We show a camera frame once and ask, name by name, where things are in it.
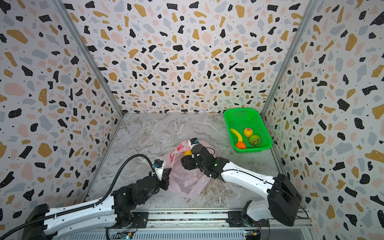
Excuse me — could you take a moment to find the pink plastic bag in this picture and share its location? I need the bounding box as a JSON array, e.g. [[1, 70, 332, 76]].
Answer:
[[162, 140, 210, 198]]

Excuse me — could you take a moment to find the orange tangerine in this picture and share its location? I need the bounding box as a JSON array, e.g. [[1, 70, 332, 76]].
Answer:
[[235, 141, 247, 150]]

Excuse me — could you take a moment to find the yellow banana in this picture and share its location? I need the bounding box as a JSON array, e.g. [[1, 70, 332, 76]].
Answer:
[[230, 129, 243, 142]]

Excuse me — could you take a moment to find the green plastic basket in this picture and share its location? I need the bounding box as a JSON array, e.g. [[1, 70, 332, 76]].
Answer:
[[224, 108, 273, 154]]

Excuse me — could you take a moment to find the peach yellow red fruit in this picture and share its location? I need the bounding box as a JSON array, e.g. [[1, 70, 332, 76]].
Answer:
[[244, 128, 254, 138]]

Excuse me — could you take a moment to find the green fruit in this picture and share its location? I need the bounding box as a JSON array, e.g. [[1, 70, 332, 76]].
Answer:
[[249, 134, 262, 147]]

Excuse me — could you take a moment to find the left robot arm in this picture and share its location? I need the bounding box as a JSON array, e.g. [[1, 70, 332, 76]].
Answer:
[[22, 168, 172, 240]]

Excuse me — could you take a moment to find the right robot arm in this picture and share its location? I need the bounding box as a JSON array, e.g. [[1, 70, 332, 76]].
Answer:
[[181, 144, 302, 227]]

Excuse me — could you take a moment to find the yellow bell pepper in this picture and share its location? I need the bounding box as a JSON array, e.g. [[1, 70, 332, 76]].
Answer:
[[184, 150, 192, 156]]

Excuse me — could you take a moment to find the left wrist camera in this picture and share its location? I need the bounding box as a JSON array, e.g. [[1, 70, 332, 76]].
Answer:
[[153, 159, 166, 181]]

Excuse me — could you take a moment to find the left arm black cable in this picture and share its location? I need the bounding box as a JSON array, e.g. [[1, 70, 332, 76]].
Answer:
[[0, 153, 157, 240]]

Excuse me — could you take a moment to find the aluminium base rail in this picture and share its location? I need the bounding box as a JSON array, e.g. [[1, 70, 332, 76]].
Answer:
[[65, 209, 317, 240]]

